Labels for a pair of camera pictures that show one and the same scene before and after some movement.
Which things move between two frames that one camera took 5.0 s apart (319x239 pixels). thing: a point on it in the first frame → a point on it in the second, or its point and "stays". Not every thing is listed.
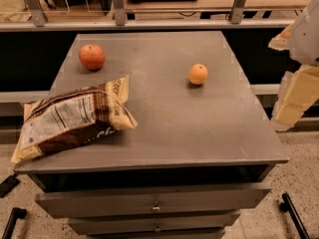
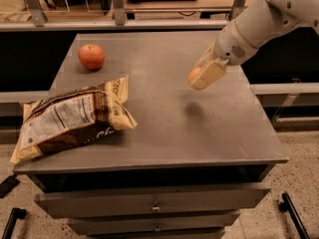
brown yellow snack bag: x=74 y=117 stays
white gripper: x=308 y=37 → x=229 y=46
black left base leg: x=15 y=213 stays
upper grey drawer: x=77 y=203 stays
